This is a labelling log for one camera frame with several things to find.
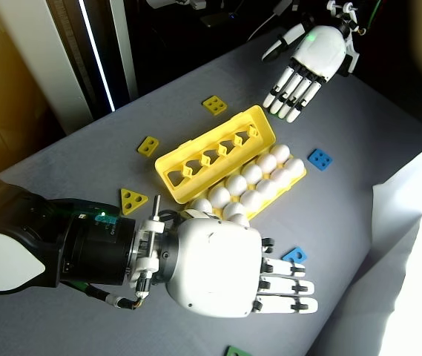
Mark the white cloth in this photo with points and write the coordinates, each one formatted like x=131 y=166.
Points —
x=411 y=222

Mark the narrow white post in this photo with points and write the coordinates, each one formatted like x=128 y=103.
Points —
x=123 y=37

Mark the blue square four-hole block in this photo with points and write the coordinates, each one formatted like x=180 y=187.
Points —
x=320 y=159

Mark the bright light strip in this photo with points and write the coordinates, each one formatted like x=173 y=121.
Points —
x=97 y=55

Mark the wide white post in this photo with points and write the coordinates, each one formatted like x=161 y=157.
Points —
x=47 y=55

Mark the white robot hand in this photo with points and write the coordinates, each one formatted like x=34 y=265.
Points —
x=214 y=267
x=322 y=50

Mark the blue two-hole block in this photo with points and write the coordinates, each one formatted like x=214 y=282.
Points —
x=290 y=256

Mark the grey table cloth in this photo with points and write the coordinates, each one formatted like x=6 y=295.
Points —
x=84 y=333

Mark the white device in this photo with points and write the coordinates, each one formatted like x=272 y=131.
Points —
x=173 y=3

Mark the yellow triangle three-hole block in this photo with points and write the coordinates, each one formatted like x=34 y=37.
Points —
x=132 y=207

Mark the yellow two-hole block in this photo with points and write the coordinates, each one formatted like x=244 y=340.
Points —
x=148 y=146

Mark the yellow egg carton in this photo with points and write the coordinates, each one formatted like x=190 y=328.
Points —
x=255 y=118

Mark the yellow square four-hole block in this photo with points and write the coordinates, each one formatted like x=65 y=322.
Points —
x=214 y=105

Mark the small black device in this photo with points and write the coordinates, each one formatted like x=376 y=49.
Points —
x=214 y=19

